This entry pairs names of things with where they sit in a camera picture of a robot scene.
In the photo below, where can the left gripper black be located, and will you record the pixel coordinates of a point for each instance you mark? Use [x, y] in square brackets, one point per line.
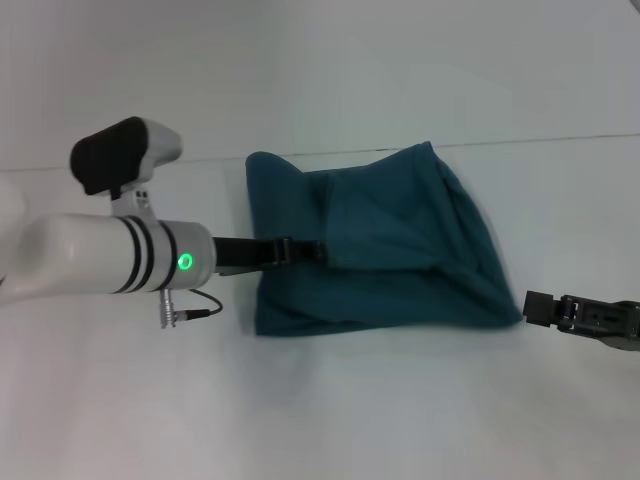
[245, 252]

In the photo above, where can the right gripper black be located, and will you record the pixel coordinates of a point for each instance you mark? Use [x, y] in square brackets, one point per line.
[605, 320]

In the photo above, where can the teal t-shirt with FREE print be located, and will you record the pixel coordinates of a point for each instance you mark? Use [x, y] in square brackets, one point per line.
[380, 240]

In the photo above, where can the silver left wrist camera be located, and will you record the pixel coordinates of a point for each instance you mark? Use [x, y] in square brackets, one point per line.
[120, 150]

